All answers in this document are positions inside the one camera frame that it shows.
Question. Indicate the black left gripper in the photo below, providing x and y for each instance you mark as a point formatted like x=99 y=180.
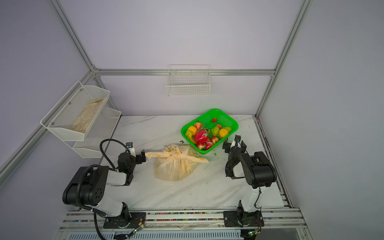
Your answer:
x=138 y=157

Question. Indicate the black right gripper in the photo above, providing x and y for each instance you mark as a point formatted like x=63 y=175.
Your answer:
x=227 y=147

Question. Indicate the cream banana print plastic bag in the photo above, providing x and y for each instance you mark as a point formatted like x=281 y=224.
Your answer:
x=175 y=162

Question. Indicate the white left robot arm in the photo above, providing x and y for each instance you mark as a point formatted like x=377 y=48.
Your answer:
x=86 y=189

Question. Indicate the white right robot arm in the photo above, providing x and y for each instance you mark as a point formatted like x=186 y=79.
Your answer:
x=259 y=174

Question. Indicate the small yellow fake orange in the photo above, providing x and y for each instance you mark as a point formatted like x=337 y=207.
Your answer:
x=223 y=133

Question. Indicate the red fake apple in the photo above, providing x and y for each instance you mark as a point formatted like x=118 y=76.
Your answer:
x=208 y=145

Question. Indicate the green fake guava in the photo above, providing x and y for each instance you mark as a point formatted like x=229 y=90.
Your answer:
x=215 y=131

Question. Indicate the pink fake dragon fruit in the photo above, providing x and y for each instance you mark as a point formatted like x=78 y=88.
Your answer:
x=202 y=137

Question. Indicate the fake peach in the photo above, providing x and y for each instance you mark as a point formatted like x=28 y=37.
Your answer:
x=198 y=125

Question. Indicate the lower white mesh shelf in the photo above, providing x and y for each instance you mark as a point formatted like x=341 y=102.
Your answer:
x=103 y=128

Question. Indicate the green plastic fruit basket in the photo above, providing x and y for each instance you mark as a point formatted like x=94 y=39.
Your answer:
x=223 y=120

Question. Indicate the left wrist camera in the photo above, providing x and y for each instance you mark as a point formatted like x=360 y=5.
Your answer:
x=130 y=148

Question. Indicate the white mesh wall shelf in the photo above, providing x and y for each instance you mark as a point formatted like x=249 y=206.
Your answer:
x=60 y=118

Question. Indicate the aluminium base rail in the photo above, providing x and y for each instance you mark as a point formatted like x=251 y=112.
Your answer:
x=280 y=224

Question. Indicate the white wire wall basket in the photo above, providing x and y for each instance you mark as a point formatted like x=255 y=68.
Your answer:
x=188 y=80

